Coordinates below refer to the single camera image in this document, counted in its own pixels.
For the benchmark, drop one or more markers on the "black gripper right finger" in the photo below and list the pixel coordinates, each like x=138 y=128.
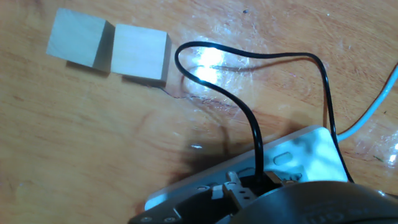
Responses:
x=278 y=181

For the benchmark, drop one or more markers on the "white power strip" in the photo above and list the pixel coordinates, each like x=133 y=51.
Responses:
x=311 y=149

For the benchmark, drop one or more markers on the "orange wooden board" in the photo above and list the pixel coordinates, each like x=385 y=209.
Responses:
x=77 y=140

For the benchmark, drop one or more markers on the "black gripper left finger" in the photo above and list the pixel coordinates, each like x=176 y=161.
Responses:
x=199 y=208

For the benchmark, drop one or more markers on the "light wooden cube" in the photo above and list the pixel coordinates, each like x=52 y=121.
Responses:
x=77 y=37
x=140 y=51

